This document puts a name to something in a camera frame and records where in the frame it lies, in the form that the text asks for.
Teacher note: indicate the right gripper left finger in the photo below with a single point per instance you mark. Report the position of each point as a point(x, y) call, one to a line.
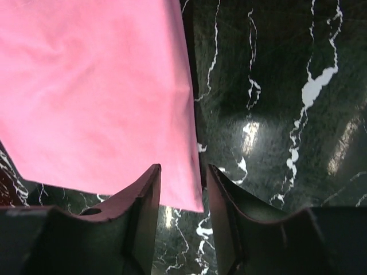
point(116, 236)

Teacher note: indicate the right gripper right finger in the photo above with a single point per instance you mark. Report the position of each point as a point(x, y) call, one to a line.
point(253, 237)

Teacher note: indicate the pink t shirt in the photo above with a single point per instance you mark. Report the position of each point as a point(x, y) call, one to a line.
point(95, 92)

